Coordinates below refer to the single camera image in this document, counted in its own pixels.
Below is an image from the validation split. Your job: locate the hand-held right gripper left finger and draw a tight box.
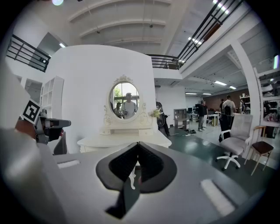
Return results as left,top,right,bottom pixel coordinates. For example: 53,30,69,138
95,141,140,219

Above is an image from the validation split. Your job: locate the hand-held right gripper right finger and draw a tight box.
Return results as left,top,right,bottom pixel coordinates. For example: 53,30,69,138
137,141,178,194

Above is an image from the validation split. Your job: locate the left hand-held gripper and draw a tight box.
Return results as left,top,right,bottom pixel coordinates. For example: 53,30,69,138
20,98,72,145

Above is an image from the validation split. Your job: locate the white dressing table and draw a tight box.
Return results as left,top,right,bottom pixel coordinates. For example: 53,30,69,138
77,74,172,190

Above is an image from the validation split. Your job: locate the person's left forearm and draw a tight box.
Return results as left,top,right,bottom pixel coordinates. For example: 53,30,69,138
14,119,37,141

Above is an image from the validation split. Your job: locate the white cube bookshelf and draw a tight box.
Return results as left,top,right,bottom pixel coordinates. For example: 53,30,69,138
39,75,65,120

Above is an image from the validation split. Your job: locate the pale flower bouquet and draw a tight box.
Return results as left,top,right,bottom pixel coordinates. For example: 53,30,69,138
148,108,163,119

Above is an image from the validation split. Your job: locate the person's white shirt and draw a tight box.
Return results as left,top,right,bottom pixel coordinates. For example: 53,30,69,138
0,62,66,224

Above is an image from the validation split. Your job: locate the gray desk with hutch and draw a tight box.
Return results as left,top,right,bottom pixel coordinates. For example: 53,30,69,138
173,108,192,130

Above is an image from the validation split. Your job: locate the oval mirror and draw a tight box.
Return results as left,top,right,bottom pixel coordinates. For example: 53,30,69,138
108,81,141,121

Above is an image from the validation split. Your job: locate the black balcony railing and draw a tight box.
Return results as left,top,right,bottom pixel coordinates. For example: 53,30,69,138
6,34,52,73
146,0,244,70

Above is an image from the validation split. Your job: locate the white office desk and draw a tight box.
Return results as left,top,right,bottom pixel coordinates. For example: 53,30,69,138
207,114,220,127

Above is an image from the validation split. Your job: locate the white office chair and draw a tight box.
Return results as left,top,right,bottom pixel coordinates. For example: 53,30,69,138
215,114,254,172

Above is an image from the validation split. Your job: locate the wooden chair dark seat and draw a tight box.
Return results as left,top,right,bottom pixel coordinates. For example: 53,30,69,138
243,125,275,176

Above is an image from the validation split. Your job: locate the white storage rack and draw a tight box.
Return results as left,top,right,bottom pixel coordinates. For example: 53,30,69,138
253,67,280,137

